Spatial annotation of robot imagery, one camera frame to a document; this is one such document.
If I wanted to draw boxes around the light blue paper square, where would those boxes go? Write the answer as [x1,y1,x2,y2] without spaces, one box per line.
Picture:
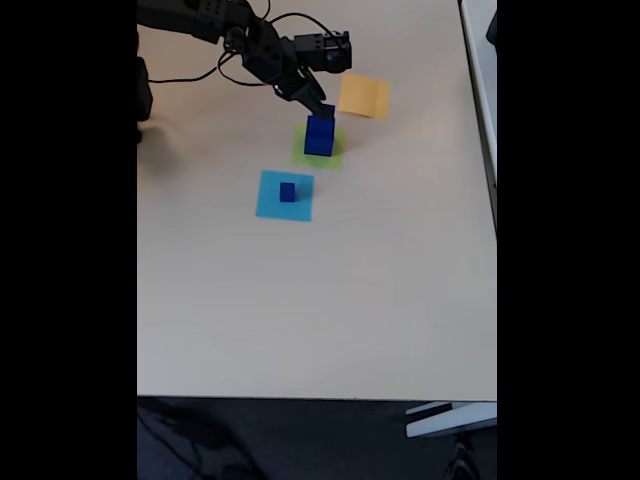
[254,169,316,223]

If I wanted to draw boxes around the white table foot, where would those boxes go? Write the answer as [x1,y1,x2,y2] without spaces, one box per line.
[404,400,498,439]

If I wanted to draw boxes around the large blue cube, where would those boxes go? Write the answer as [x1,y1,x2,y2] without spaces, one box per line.
[303,115,335,158]

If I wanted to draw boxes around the yellow paper square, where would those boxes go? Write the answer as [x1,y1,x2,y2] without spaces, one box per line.
[337,73,391,120]

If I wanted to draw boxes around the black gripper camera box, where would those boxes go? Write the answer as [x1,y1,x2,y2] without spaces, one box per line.
[293,30,353,76]

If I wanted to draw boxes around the green paper square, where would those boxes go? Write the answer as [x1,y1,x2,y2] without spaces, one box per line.
[290,122,347,172]

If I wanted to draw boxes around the white neighbouring table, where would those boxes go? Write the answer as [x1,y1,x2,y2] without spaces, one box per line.
[458,0,498,236]

